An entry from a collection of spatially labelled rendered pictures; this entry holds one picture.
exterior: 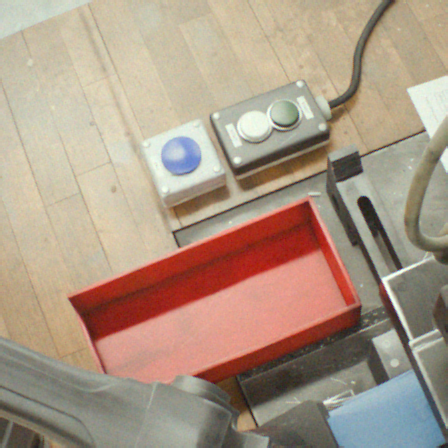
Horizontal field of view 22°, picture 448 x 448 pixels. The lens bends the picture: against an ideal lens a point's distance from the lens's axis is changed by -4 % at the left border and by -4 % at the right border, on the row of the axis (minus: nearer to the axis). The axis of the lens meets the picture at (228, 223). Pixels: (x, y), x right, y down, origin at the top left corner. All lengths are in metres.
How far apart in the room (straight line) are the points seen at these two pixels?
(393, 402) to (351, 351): 0.12
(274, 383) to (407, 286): 0.26
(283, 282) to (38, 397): 0.47
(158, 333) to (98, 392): 0.40
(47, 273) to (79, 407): 0.46
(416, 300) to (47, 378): 0.31
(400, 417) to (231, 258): 0.26
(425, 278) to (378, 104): 0.37
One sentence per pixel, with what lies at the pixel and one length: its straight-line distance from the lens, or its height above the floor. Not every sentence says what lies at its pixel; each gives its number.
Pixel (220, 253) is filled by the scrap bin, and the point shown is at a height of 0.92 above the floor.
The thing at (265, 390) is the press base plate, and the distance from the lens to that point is 1.14.
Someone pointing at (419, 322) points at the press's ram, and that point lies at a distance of 0.91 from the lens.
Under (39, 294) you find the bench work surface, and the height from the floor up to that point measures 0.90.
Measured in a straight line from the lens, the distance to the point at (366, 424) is 1.04.
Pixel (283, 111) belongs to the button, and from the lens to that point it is 1.20.
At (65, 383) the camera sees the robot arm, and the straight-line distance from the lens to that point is 0.76.
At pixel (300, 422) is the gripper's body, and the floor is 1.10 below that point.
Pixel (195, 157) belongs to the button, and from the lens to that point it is 1.18.
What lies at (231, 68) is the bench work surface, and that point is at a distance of 1.27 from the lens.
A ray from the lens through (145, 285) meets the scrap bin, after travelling 1.17.
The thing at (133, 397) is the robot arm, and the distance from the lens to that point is 0.77.
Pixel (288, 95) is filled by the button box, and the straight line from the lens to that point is 1.22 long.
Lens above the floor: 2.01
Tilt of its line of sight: 68 degrees down
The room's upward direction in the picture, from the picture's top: 9 degrees counter-clockwise
